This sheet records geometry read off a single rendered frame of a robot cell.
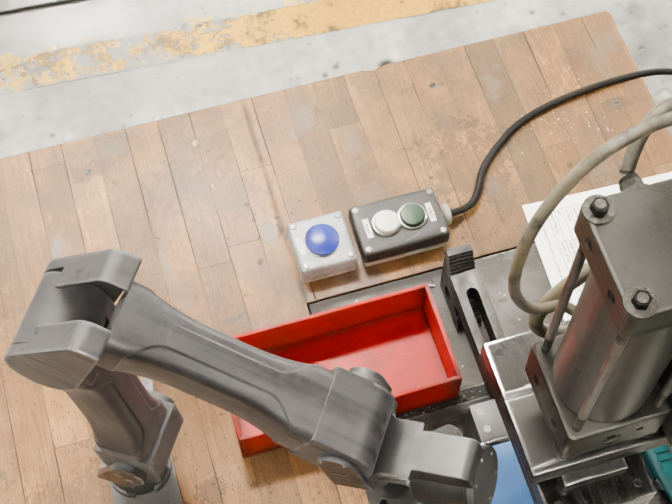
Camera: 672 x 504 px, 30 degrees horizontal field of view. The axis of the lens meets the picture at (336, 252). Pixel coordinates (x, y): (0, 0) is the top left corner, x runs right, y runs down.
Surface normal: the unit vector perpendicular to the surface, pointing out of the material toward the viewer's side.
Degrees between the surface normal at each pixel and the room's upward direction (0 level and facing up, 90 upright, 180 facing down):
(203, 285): 0
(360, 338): 0
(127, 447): 77
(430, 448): 22
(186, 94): 0
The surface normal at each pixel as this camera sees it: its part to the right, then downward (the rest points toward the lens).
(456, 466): -0.35, -0.52
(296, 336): 0.29, 0.85
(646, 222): 0.00, -0.46
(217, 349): 0.36, -0.32
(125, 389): 0.95, 0.21
